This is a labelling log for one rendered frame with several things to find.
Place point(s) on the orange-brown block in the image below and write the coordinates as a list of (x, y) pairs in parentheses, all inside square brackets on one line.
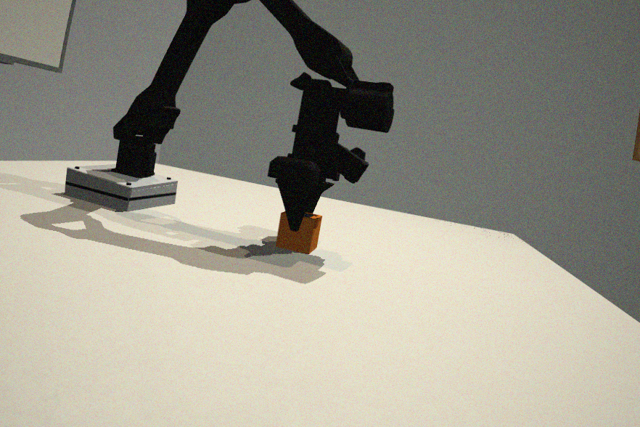
[(305, 239)]

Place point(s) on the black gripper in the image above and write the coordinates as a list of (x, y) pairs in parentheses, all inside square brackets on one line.
[(300, 178)]

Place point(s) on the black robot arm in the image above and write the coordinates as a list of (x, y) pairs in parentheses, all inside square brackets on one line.
[(363, 105)]

